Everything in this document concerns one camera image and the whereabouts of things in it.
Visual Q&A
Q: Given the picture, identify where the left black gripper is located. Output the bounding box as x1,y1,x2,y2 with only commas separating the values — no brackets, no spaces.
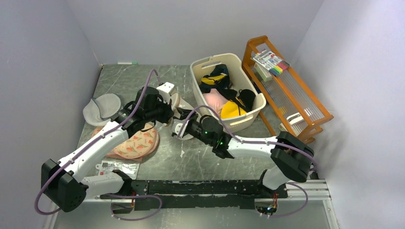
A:
144,94,174,124

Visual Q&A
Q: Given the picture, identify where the white mesh laundry bag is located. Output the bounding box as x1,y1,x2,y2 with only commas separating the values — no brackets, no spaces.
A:
165,93,193,136

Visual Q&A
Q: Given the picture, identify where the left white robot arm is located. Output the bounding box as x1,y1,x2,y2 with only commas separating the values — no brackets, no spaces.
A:
41,83,175,212

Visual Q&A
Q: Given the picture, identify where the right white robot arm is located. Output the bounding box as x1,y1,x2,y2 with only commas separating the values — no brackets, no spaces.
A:
171,109,317,198

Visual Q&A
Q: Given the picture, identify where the pink bra in basket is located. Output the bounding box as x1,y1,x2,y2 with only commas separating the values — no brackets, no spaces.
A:
203,89,232,119

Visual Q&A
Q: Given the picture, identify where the floral pink laundry bag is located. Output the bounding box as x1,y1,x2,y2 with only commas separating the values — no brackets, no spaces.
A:
106,123,160,161

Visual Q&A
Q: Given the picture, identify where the yellow bra in basket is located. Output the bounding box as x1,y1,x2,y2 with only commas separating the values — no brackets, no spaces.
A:
220,101,247,119

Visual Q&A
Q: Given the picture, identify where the black bra in basket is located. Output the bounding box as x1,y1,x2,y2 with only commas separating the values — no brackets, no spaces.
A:
236,89,256,113

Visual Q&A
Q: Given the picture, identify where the cream plastic laundry basket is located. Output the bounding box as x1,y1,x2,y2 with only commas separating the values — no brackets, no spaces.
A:
190,53,266,133

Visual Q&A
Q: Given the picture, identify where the black yellow garment in basket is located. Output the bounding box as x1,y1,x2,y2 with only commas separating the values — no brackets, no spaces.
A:
199,64,237,98

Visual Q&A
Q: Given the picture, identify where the green white marker pen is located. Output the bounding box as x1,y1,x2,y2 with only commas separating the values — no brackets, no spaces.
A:
117,62,138,65

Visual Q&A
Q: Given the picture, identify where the coloured marker pen pack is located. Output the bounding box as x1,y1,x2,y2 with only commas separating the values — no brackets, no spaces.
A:
252,50,290,76

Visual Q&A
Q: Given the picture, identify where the orange wooden rack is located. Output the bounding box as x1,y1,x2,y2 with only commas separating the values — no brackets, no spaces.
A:
242,35,333,144

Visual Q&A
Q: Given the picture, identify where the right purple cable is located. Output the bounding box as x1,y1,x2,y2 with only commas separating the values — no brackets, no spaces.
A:
175,105,319,177

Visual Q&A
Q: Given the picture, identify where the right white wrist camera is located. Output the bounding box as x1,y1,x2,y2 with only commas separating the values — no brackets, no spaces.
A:
171,121,186,139

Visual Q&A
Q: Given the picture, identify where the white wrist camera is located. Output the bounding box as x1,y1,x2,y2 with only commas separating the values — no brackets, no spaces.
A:
156,82,175,104
171,121,186,139

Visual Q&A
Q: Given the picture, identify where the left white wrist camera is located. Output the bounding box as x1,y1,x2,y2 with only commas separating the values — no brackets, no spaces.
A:
156,82,175,104

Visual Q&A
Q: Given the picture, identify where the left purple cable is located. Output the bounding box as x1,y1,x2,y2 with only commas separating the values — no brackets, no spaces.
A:
34,69,160,216

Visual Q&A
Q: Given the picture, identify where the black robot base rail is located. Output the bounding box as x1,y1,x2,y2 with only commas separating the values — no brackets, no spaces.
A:
99,178,288,212

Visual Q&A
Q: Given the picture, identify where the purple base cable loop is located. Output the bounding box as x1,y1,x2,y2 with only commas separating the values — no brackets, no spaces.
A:
110,194,163,221

